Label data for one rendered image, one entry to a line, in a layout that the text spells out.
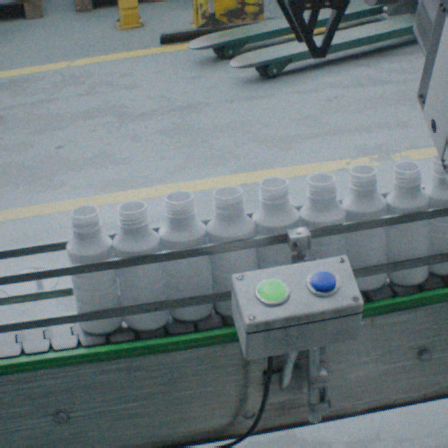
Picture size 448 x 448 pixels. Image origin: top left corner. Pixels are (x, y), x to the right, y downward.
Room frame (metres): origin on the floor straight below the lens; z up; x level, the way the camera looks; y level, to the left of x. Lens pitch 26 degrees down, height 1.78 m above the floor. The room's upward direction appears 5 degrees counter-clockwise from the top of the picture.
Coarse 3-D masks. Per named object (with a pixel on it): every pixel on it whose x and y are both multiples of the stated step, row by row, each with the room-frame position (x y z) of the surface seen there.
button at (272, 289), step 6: (264, 282) 1.20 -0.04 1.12; (270, 282) 1.20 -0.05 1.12; (276, 282) 1.20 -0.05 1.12; (282, 282) 1.20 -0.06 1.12; (264, 288) 1.19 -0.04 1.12; (270, 288) 1.19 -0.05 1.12; (276, 288) 1.19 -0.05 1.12; (282, 288) 1.19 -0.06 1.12; (264, 294) 1.18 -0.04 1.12; (270, 294) 1.18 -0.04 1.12; (276, 294) 1.18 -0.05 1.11; (282, 294) 1.18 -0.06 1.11; (270, 300) 1.18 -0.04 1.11; (276, 300) 1.18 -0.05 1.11
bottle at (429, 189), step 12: (432, 168) 1.40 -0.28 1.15; (432, 180) 1.41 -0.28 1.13; (444, 180) 1.39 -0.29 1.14; (432, 192) 1.39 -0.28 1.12; (444, 192) 1.39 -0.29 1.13; (432, 204) 1.39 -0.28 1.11; (444, 204) 1.38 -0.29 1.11; (432, 228) 1.39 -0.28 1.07; (444, 228) 1.38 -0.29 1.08; (432, 240) 1.39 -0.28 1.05; (444, 240) 1.38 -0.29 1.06; (432, 252) 1.39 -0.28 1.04; (444, 252) 1.38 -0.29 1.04; (444, 264) 1.38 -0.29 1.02; (444, 276) 1.38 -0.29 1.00
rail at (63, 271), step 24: (384, 192) 1.43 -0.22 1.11; (408, 216) 1.36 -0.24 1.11; (432, 216) 1.36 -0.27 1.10; (240, 240) 1.32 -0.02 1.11; (264, 240) 1.33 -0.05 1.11; (96, 264) 1.29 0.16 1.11; (120, 264) 1.30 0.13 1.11; (144, 264) 1.30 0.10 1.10; (384, 264) 1.35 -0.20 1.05; (408, 264) 1.36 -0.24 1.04; (432, 264) 1.36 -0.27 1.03; (96, 312) 1.29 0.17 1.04; (120, 312) 1.30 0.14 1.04; (144, 312) 1.30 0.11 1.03
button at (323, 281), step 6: (324, 270) 1.21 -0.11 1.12; (312, 276) 1.20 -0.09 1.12; (318, 276) 1.20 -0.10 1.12; (324, 276) 1.20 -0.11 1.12; (330, 276) 1.20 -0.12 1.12; (312, 282) 1.20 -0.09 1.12; (318, 282) 1.19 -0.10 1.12; (324, 282) 1.19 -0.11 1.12; (330, 282) 1.19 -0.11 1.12; (336, 282) 1.20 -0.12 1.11; (318, 288) 1.19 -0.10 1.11; (324, 288) 1.19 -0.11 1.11; (330, 288) 1.19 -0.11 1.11
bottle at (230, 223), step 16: (224, 192) 1.37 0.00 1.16; (240, 192) 1.35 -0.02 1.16; (224, 208) 1.34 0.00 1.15; (240, 208) 1.34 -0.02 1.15; (208, 224) 1.36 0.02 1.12; (224, 224) 1.34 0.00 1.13; (240, 224) 1.34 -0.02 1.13; (208, 240) 1.35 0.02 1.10; (224, 240) 1.33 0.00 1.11; (224, 256) 1.33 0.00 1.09; (240, 256) 1.33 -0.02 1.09; (256, 256) 1.35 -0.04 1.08; (224, 272) 1.33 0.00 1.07; (240, 272) 1.33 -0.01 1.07; (224, 288) 1.33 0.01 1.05; (224, 304) 1.33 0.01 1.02
